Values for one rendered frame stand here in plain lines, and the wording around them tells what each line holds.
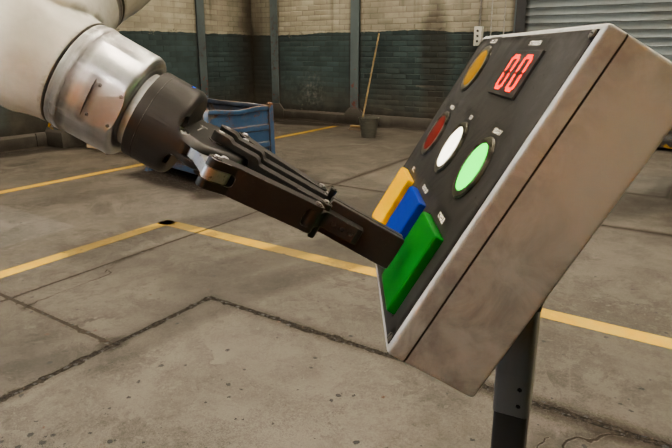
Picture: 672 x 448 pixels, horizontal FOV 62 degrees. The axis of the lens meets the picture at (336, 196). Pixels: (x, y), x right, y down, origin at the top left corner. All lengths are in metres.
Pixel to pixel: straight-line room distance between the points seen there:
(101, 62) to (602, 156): 0.36
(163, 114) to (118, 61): 0.05
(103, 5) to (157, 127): 0.12
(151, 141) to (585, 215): 0.32
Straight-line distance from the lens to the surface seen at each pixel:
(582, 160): 0.42
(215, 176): 0.41
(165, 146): 0.44
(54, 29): 0.47
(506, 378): 0.65
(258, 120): 5.29
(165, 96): 0.45
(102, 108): 0.45
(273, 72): 10.32
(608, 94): 0.42
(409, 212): 0.55
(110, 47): 0.46
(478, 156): 0.47
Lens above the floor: 1.18
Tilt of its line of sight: 15 degrees down
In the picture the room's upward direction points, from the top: straight up
